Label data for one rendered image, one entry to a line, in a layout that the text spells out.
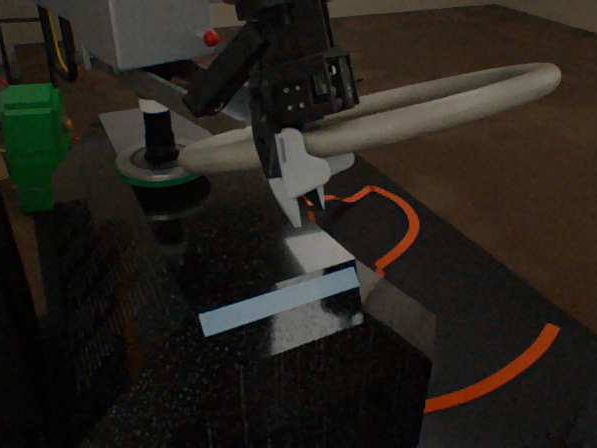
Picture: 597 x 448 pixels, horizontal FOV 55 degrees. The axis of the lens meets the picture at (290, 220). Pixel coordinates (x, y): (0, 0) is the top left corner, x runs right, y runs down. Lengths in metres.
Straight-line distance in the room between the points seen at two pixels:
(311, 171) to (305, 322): 0.56
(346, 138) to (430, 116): 0.08
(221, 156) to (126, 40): 0.62
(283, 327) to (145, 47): 0.60
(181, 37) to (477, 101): 0.79
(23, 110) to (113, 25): 1.84
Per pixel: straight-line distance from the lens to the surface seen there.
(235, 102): 1.14
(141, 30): 1.21
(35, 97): 2.99
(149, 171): 1.35
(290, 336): 1.05
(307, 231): 1.20
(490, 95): 0.59
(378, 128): 0.54
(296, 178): 0.54
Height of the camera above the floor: 1.46
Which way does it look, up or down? 31 degrees down
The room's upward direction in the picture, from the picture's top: straight up
